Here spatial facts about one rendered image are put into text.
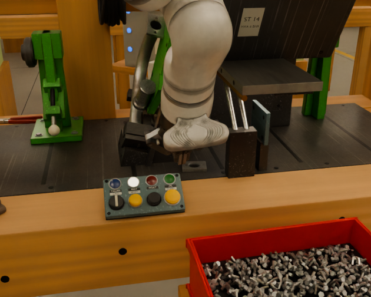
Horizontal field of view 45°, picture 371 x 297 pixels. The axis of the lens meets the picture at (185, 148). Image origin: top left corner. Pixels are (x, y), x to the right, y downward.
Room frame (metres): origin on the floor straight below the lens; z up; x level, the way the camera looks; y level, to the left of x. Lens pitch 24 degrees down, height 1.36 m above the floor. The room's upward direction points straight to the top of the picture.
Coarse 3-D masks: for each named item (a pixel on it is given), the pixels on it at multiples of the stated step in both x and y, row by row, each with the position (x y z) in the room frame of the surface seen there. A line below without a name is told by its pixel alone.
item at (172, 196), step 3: (171, 189) 0.74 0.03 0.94; (168, 192) 0.74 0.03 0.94; (171, 192) 0.74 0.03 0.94; (174, 192) 0.74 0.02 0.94; (177, 192) 0.74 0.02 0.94; (165, 195) 0.73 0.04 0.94; (168, 195) 0.73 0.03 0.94; (171, 195) 0.73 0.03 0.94; (174, 195) 0.73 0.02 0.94; (177, 195) 0.73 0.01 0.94; (165, 198) 0.73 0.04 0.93; (168, 198) 0.73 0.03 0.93; (171, 198) 0.73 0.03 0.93; (174, 198) 0.73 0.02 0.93; (177, 198) 0.73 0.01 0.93; (168, 201) 0.72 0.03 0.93; (171, 201) 0.72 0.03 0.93; (174, 201) 0.72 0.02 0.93; (177, 201) 0.73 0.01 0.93
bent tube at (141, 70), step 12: (156, 24) 1.05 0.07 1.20; (144, 36) 1.06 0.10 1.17; (156, 36) 1.02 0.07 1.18; (144, 48) 1.07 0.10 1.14; (144, 60) 1.08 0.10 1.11; (144, 72) 1.08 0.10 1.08; (132, 84) 1.07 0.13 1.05; (132, 96) 1.03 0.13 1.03; (132, 108) 1.00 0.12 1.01; (132, 120) 0.98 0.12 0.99
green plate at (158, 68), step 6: (168, 36) 0.96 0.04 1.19; (162, 42) 1.02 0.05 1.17; (168, 42) 0.95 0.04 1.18; (162, 48) 1.00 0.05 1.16; (168, 48) 0.95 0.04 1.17; (156, 54) 1.05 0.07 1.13; (162, 54) 0.98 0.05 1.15; (156, 60) 1.04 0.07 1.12; (162, 60) 0.97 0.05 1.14; (156, 66) 1.02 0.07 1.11; (162, 66) 0.95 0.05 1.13; (156, 72) 1.00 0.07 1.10; (162, 72) 0.94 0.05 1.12; (156, 78) 0.98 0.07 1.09
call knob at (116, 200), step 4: (112, 196) 0.72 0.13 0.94; (116, 196) 0.72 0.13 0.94; (120, 196) 0.72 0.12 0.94; (112, 200) 0.71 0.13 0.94; (116, 200) 0.71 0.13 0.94; (120, 200) 0.71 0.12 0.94; (112, 204) 0.71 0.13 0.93; (116, 204) 0.71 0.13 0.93; (120, 204) 0.71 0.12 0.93; (116, 208) 0.70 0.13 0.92
